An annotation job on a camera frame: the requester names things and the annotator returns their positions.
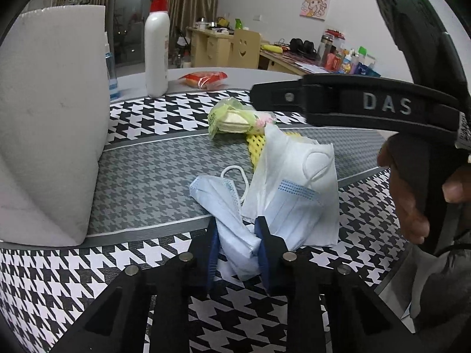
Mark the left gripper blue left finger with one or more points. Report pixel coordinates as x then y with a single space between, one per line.
208 254

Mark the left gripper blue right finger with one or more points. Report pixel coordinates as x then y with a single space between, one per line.
270 253

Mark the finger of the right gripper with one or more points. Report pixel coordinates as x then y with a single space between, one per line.
288 96

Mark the blue surgical mask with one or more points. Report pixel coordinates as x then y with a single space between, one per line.
239 220

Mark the yellow foam fruit net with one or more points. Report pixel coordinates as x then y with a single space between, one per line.
257 148

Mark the white face mask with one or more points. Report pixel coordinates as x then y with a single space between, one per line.
309 166

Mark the person's right hand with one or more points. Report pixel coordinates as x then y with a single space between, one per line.
414 225

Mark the black headphones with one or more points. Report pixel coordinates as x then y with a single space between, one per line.
303 48

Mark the green packaged mask bag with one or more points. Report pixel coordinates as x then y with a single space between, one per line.
231 116

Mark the wooden smiley chair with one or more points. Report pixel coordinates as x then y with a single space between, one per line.
245 48

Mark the cluttered side desk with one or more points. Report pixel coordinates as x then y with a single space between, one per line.
287 62

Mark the red snack packet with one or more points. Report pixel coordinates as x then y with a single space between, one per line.
204 80

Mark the houndstooth table cloth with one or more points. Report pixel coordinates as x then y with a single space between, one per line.
162 177

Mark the wooden desk with drawers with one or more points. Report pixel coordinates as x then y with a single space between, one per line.
209 48

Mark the white pump lotion bottle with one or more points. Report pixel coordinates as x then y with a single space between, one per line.
157 28

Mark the clear blue liquid bottle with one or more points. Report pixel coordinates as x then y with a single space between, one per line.
112 77

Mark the glass balcony door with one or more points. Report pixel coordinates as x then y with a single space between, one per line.
125 26

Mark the white foam box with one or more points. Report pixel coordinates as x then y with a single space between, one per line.
55 113

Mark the cartoon girl wall picture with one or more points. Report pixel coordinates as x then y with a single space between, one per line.
316 9

